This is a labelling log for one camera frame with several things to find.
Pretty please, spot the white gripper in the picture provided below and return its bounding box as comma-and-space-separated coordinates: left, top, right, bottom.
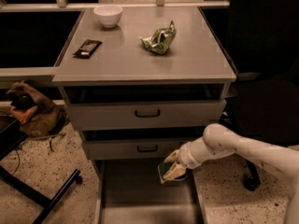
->
162, 137, 235, 182

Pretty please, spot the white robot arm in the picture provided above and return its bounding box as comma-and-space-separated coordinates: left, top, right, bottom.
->
158, 123, 299, 224

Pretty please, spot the grey bottom drawer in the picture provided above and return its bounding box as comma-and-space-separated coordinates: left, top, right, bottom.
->
94, 158, 204, 224

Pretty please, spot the grey drawer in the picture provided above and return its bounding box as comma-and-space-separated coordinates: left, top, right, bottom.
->
61, 86, 226, 131
94, 158, 204, 224
79, 126, 204, 160

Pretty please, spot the grey middle drawer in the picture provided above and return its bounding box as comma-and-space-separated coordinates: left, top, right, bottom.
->
79, 126, 204, 160

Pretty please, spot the grey drawer cabinet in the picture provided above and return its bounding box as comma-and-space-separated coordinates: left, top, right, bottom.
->
51, 6, 237, 224

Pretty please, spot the grey top drawer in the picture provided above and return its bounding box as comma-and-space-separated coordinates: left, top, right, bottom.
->
61, 86, 226, 131

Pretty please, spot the green crumpled chip bag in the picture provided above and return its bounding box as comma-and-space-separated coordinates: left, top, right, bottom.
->
140, 21, 177, 55

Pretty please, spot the black snack bar wrapper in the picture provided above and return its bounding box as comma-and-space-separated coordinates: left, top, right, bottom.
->
74, 39, 102, 59

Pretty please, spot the black office chair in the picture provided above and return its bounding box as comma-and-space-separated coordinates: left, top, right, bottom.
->
207, 0, 299, 192

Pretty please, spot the white ceramic bowl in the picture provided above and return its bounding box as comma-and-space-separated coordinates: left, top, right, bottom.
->
93, 5, 122, 28

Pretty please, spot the black stand base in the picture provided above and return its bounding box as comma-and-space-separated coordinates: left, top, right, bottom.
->
0, 115, 84, 224

